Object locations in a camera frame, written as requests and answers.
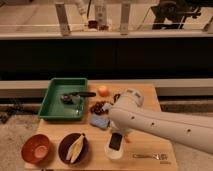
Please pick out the black and blue eraser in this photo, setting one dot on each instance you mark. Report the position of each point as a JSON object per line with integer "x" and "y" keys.
{"x": 115, "y": 141}

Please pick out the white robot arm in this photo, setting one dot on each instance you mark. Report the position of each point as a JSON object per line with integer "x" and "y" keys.
{"x": 193, "y": 131}

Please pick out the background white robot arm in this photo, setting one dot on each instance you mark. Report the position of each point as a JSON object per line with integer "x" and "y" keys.
{"x": 100, "y": 21}

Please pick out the small metal cup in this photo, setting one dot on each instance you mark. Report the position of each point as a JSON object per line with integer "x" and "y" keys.
{"x": 116, "y": 97}

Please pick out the white paper cup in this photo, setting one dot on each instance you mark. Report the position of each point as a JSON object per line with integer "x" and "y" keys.
{"x": 112, "y": 154}

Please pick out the orange fruit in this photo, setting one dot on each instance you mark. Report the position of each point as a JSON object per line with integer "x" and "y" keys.
{"x": 103, "y": 91}

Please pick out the grey plate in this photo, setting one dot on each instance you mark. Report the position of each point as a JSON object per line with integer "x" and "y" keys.
{"x": 106, "y": 107}

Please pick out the dark grape bunch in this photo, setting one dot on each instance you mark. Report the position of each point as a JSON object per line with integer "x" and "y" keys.
{"x": 97, "y": 108}

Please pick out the blue cloth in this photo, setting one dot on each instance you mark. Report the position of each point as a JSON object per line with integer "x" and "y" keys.
{"x": 99, "y": 121}

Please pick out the green plastic tray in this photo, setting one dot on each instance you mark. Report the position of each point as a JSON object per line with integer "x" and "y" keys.
{"x": 59, "y": 104}

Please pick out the pale corn husk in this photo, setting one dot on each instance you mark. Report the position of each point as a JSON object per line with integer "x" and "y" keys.
{"x": 75, "y": 149}

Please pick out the dark brown bowl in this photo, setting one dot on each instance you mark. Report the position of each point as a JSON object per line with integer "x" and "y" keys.
{"x": 66, "y": 143}

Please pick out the metal fork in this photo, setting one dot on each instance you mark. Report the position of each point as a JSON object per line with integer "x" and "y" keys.
{"x": 153, "y": 156}

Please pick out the orange bowl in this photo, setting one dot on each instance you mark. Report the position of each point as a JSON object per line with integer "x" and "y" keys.
{"x": 35, "y": 149}

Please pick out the background black machine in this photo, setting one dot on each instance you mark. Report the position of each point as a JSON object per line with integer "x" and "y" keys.
{"x": 172, "y": 14}

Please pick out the black handled scoop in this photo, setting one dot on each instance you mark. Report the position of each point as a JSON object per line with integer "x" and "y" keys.
{"x": 74, "y": 97}

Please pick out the right grey post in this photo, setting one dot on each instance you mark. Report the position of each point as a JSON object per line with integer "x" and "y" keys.
{"x": 124, "y": 22}

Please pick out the grey post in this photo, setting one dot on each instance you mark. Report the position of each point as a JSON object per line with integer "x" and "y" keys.
{"x": 62, "y": 19}
{"x": 124, "y": 22}

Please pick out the left grey post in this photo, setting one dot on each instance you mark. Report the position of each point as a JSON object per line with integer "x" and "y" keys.
{"x": 62, "y": 19}

